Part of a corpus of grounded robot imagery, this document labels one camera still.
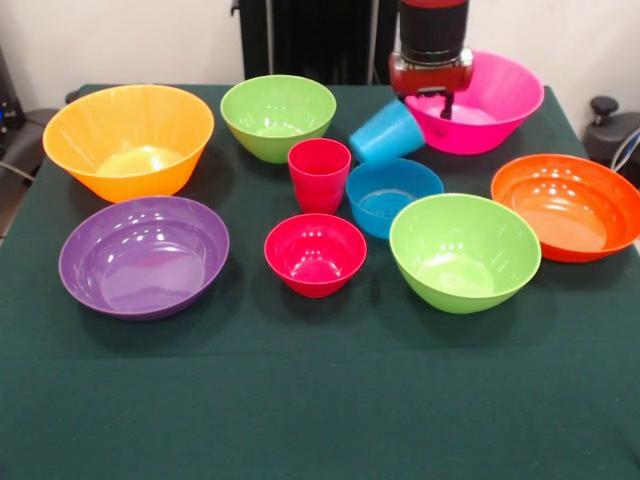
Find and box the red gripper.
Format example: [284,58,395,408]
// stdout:
[389,48,475,121]

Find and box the pink bowl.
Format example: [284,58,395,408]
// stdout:
[403,49,546,156]

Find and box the blue cup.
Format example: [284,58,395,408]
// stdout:
[348,98,427,165]

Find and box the red cup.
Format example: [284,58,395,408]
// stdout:
[287,137,353,216]

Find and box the blue bowl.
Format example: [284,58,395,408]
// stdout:
[345,157,445,240]

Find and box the green bowl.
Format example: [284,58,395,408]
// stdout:
[388,192,543,315]
[220,74,338,165]

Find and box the orange bowl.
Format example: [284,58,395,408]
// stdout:
[490,153,640,264]

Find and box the black office chair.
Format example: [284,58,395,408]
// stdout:
[0,107,61,181]
[582,95,640,176]

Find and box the red bowl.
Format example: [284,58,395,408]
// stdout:
[263,212,368,300]

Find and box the dark green tablecloth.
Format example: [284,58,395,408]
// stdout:
[0,83,640,480]

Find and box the yellow bowl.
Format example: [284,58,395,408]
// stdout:
[41,83,216,204]

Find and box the purple bowl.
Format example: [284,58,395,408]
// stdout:
[58,195,231,322]

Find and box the black computer box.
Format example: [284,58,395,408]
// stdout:
[0,47,26,134]

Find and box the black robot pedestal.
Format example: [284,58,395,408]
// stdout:
[230,0,401,86]

